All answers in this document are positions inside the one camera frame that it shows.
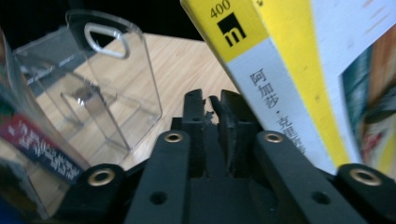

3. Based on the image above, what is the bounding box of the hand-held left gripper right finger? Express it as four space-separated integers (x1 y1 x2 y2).
208 89 264 180

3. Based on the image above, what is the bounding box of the red illustrated book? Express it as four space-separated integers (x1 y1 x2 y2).
0 29 92 218

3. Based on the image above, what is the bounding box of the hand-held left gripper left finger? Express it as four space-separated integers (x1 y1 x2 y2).
170 88 207 179

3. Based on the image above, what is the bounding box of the yellow and white book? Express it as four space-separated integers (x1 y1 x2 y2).
179 0 396 181

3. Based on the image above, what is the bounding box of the clear acrylic book rack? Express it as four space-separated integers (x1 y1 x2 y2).
0 8 163 220

